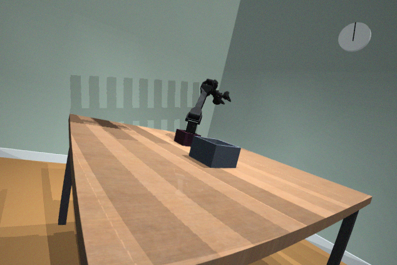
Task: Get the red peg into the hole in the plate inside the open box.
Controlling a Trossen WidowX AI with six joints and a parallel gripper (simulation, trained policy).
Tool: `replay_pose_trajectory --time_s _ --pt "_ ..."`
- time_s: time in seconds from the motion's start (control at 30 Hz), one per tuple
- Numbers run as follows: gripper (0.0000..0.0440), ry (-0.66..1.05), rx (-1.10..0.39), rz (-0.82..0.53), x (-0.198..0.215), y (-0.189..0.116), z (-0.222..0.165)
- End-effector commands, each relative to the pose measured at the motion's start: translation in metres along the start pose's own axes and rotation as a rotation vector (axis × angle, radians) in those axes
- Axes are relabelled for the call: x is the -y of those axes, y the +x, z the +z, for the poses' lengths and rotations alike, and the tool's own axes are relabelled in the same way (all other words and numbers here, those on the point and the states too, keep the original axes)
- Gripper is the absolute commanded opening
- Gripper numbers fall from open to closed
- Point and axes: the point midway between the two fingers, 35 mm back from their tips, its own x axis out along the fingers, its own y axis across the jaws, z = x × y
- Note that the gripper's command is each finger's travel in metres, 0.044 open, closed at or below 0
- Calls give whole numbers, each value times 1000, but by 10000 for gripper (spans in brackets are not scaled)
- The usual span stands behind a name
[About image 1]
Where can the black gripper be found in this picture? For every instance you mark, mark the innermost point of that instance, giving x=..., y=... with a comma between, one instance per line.
x=225, y=96

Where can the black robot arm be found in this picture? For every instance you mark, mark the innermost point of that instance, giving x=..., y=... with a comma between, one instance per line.
x=208, y=87

